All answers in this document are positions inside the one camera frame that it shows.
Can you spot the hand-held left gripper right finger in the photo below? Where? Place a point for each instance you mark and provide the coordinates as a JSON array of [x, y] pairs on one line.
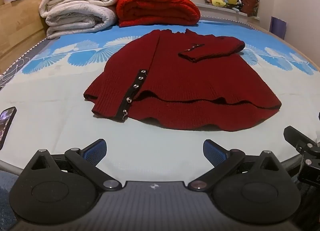
[[214, 152]]

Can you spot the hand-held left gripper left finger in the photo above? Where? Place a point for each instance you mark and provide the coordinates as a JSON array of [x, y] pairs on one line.
[[96, 151]]

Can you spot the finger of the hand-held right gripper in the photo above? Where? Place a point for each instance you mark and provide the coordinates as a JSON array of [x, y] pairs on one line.
[[293, 134]]

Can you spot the dark red knit sweater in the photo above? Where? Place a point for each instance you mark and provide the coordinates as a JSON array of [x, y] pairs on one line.
[[180, 81]]

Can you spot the blue and white bed sheet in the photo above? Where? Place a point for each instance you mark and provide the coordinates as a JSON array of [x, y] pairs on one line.
[[55, 111]]

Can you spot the black smartphone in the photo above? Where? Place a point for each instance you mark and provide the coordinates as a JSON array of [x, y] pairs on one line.
[[6, 124]]

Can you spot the wooden headboard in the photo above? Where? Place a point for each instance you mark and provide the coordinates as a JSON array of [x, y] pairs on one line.
[[20, 28]]

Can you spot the red folded knit blanket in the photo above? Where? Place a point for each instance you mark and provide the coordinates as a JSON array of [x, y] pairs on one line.
[[157, 8]]

